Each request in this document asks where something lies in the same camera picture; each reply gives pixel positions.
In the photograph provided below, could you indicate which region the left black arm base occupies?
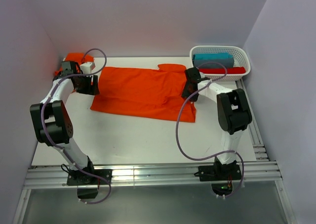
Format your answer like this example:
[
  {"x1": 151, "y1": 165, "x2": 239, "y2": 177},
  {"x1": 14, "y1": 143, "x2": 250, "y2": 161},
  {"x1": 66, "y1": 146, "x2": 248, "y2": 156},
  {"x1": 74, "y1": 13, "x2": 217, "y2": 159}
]
[{"x1": 61, "y1": 160, "x2": 113, "y2": 201}]

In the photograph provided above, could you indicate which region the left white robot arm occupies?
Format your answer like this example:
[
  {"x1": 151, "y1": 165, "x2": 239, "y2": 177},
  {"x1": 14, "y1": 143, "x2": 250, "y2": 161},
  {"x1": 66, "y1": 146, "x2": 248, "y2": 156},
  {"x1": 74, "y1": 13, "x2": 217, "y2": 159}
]
[{"x1": 30, "y1": 61, "x2": 99, "y2": 184}]

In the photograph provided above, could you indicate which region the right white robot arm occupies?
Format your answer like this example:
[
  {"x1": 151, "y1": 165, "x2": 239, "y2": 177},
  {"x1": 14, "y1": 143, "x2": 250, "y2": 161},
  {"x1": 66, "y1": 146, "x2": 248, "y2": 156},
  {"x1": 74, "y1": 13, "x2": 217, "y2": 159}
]
[{"x1": 176, "y1": 67, "x2": 252, "y2": 179}]

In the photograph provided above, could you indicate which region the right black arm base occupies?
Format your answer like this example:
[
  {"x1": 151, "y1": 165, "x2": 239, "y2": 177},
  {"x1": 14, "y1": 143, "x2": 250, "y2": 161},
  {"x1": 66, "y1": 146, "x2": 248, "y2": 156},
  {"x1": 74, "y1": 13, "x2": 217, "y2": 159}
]
[{"x1": 194, "y1": 163, "x2": 242, "y2": 196}]

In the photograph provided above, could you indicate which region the grey rolled t-shirt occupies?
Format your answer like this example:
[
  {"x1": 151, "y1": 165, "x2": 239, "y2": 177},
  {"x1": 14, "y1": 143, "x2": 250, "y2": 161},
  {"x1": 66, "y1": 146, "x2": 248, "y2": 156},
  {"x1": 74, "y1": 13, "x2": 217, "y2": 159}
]
[{"x1": 193, "y1": 58, "x2": 235, "y2": 69}]

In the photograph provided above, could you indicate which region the teal rolled t-shirt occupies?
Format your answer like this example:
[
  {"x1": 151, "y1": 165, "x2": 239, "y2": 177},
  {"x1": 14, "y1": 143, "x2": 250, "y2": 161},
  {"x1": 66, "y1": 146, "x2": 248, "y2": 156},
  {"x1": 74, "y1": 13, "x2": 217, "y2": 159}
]
[{"x1": 193, "y1": 52, "x2": 233, "y2": 60}]

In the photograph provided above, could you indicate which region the red rolled t-shirt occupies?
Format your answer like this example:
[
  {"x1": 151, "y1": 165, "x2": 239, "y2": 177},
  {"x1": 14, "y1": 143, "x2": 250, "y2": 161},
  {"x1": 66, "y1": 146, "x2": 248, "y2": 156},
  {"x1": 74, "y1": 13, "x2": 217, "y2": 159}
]
[{"x1": 199, "y1": 67, "x2": 246, "y2": 75}]

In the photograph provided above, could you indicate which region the white plastic basket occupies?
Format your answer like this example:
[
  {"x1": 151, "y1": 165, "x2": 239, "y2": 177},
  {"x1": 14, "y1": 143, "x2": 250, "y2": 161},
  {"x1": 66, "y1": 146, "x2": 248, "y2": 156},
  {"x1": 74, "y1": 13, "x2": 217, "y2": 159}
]
[{"x1": 190, "y1": 45, "x2": 251, "y2": 81}]

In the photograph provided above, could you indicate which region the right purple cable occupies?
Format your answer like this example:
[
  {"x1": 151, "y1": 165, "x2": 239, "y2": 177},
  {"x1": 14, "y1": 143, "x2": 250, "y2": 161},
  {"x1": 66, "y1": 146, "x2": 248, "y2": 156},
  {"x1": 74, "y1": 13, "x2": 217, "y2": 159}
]
[{"x1": 175, "y1": 61, "x2": 245, "y2": 197}]

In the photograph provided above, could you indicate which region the purple cable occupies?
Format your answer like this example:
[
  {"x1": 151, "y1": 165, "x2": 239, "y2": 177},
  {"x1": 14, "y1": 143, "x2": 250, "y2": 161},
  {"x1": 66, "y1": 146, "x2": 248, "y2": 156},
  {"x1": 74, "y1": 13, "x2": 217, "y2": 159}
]
[
  {"x1": 175, "y1": 61, "x2": 245, "y2": 197},
  {"x1": 40, "y1": 48, "x2": 112, "y2": 205}
]

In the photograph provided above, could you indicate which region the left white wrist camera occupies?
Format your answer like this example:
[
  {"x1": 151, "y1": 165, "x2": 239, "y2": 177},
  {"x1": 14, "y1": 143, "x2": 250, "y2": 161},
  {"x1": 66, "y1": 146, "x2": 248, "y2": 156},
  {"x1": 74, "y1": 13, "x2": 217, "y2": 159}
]
[{"x1": 79, "y1": 62, "x2": 95, "y2": 74}]

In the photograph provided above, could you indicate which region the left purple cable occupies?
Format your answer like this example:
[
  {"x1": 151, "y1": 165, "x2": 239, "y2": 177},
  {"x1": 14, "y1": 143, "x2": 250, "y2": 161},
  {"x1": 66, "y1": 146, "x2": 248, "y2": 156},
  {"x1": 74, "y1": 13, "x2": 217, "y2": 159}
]
[{"x1": 40, "y1": 48, "x2": 112, "y2": 205}]

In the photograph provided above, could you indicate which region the aluminium rail frame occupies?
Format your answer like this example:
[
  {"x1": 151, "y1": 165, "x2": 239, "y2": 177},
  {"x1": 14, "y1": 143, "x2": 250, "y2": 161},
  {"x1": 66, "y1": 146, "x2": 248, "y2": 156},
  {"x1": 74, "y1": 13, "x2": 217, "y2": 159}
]
[{"x1": 13, "y1": 79, "x2": 297, "y2": 224}]

